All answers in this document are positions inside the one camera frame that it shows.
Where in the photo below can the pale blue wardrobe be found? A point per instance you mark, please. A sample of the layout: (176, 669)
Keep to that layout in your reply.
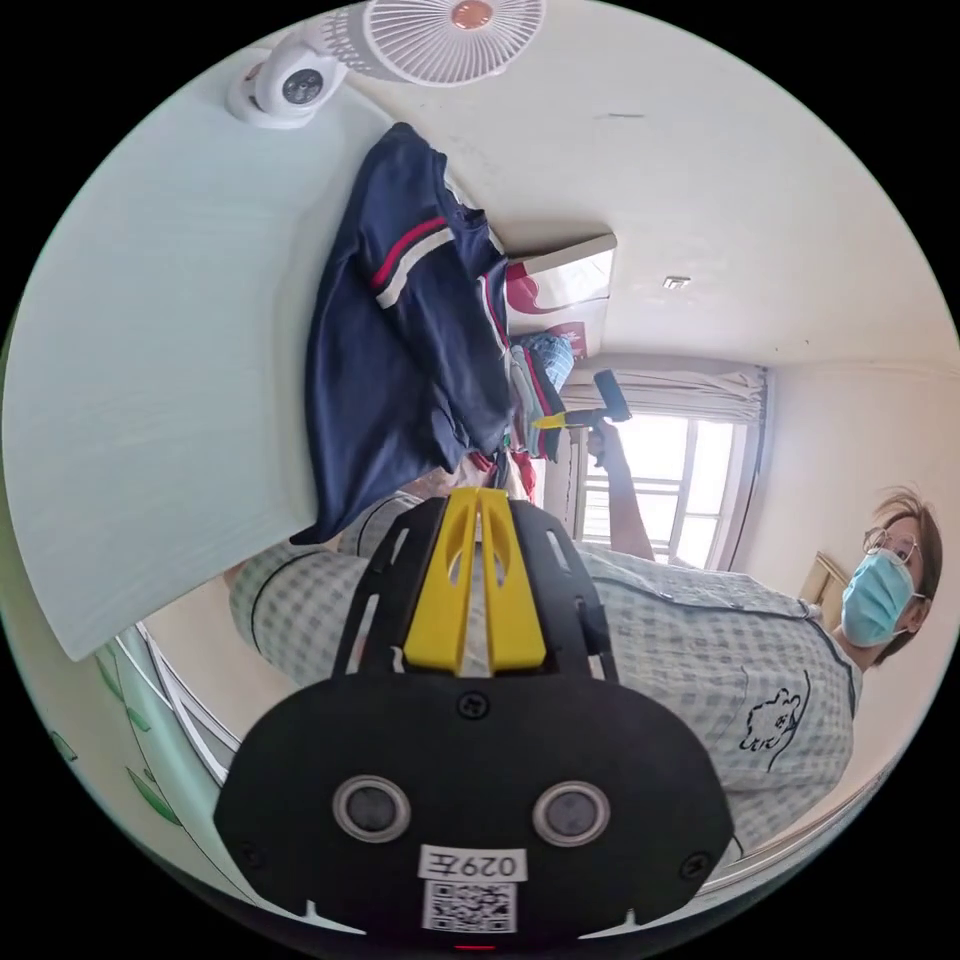
(165, 375)

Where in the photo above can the person's right forearm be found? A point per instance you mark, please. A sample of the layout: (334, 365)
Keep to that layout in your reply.
(628, 510)

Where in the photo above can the pile of clothes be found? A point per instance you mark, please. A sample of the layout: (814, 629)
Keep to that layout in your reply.
(541, 382)

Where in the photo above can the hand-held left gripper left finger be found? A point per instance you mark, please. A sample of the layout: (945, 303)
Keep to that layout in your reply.
(439, 600)

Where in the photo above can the white carton with red print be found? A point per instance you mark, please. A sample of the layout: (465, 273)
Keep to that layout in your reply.
(562, 277)

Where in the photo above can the person's right hand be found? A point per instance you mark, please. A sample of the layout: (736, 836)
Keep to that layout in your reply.
(604, 446)

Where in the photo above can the person's body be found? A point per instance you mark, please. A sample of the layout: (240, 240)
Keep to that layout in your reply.
(675, 645)

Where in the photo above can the pale curtain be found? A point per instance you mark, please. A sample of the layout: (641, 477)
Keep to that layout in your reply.
(697, 394)

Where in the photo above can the white fan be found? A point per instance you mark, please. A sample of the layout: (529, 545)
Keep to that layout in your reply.
(450, 37)

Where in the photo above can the white security camera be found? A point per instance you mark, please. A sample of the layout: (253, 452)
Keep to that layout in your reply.
(289, 88)

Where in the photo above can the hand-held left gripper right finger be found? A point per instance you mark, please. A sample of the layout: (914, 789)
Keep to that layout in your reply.
(514, 607)

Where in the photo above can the window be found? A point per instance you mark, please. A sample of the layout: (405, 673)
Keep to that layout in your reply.
(675, 487)

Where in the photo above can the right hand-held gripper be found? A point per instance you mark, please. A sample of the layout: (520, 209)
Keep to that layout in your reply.
(592, 424)

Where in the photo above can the dark blue sweatshirt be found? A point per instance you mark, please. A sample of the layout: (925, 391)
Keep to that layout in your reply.
(390, 375)

